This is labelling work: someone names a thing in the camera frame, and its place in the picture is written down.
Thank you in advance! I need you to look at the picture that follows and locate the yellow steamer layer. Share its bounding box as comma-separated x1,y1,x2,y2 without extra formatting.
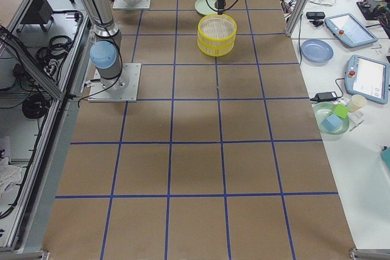
197,13,237,47
197,39,235,57

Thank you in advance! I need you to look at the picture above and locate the light green plate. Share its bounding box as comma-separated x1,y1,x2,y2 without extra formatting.
194,0,217,16

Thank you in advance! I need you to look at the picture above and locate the blue plate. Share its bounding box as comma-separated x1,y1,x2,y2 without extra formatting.
300,39,334,66

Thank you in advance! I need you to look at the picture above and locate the far teach pendant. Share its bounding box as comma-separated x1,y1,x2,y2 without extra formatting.
324,13,378,47

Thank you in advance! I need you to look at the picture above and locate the teach pendant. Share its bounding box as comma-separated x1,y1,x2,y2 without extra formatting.
324,13,378,47
344,55,389,105

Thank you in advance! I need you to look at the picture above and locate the green bowl with blocks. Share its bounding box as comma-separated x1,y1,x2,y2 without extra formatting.
313,102,350,135

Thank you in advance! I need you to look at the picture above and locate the near teach pendant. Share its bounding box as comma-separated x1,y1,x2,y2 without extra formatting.
344,55,389,105

